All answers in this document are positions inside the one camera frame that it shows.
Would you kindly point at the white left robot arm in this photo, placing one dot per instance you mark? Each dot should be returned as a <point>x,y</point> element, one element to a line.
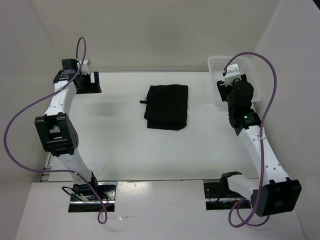
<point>88,182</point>

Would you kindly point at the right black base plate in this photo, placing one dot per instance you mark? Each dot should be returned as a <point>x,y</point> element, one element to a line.
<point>215,199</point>

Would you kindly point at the black shorts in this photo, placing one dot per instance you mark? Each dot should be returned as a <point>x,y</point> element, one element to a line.
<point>166,107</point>

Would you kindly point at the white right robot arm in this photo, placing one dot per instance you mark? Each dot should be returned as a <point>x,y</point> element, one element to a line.
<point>276,192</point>

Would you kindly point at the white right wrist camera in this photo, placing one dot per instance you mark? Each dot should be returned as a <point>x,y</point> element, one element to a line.
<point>230,74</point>

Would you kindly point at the white plastic basket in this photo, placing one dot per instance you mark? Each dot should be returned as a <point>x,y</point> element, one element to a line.
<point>215,66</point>

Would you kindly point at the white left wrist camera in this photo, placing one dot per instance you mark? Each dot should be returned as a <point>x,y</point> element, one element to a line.
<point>86,65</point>

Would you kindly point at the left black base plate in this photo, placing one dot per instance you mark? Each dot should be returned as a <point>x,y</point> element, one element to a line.
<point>80,203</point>

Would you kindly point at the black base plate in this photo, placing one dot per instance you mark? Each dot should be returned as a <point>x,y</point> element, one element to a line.
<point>80,203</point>
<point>215,199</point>

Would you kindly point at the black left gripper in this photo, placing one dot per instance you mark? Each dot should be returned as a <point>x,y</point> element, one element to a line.
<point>92,87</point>

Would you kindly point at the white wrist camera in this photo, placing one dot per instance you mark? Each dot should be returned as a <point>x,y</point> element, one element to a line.
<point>230,74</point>
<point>86,65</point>

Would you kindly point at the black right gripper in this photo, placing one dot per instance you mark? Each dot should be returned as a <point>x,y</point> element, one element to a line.
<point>222,90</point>

